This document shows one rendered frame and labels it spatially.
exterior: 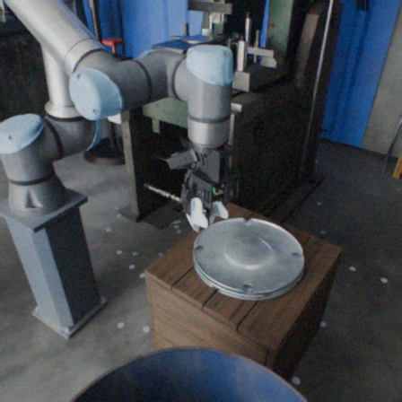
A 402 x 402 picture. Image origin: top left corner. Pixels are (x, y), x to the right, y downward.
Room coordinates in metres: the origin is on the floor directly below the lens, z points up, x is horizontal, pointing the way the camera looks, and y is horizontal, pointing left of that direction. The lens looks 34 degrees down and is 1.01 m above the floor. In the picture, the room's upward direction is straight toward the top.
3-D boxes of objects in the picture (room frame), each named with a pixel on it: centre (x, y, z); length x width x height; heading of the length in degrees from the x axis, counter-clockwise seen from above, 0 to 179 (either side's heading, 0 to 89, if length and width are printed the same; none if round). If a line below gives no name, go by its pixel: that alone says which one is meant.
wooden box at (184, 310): (0.72, -0.14, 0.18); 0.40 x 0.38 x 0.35; 142
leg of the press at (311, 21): (1.41, -0.38, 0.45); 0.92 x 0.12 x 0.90; 143
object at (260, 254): (0.72, -0.14, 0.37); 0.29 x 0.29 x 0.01
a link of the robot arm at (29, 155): (0.85, 0.43, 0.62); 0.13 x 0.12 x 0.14; 138
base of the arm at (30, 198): (0.84, 0.44, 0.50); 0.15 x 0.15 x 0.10
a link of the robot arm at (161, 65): (0.67, 0.07, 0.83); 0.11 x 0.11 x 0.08; 48
